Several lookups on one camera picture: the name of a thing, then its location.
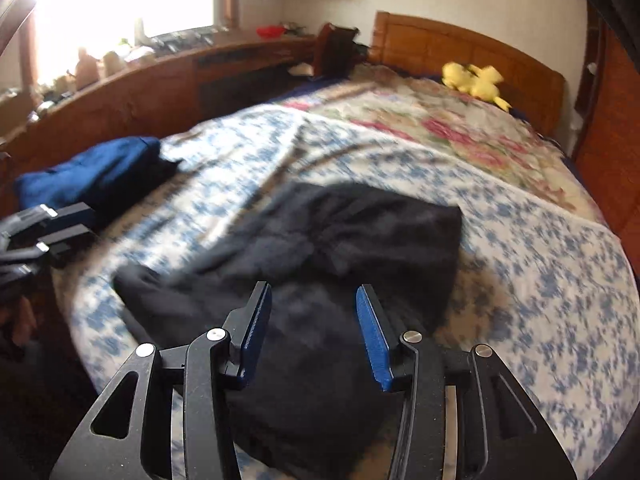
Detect wooden bed headboard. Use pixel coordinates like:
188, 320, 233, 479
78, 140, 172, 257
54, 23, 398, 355
372, 10, 567, 137

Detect folded blue garment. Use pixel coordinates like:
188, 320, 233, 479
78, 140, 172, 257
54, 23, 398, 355
14, 136, 162, 222

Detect wooden slatted wardrobe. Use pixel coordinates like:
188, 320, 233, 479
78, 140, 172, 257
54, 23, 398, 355
570, 10, 640, 242

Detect window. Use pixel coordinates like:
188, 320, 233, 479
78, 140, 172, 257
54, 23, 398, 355
0, 0, 237, 92

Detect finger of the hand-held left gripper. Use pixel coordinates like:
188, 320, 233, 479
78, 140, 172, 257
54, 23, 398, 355
0, 225, 98, 286
0, 202, 97, 235

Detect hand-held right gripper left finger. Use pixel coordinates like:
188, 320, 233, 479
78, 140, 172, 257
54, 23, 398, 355
50, 281, 273, 480

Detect wooden chair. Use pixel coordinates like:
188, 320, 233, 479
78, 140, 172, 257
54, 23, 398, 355
312, 22, 359, 77

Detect pink floral quilt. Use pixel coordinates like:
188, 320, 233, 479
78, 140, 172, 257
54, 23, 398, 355
279, 66, 610, 227

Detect yellow plush toy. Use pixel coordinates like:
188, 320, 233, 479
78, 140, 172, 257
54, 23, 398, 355
441, 61, 514, 113

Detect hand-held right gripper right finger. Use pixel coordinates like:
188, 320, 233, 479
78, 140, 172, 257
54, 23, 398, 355
355, 283, 580, 480

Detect black jacket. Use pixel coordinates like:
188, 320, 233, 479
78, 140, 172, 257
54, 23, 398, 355
114, 181, 464, 480

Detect blue floral bedsheet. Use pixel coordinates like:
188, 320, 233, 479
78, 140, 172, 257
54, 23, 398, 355
65, 106, 640, 480

